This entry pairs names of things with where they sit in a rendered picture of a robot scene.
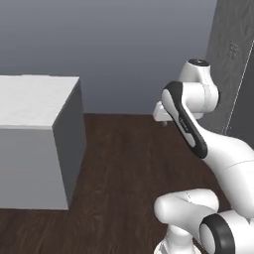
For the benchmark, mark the grey tall cabinet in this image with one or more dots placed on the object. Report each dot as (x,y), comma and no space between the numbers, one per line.
(231,66)

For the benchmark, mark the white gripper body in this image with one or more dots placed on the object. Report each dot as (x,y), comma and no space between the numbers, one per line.
(161,113)

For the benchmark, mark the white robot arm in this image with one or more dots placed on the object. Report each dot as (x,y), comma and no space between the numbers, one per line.
(228,155)

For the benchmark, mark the grey kitchen island block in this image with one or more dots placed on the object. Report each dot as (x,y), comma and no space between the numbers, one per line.
(29,139)

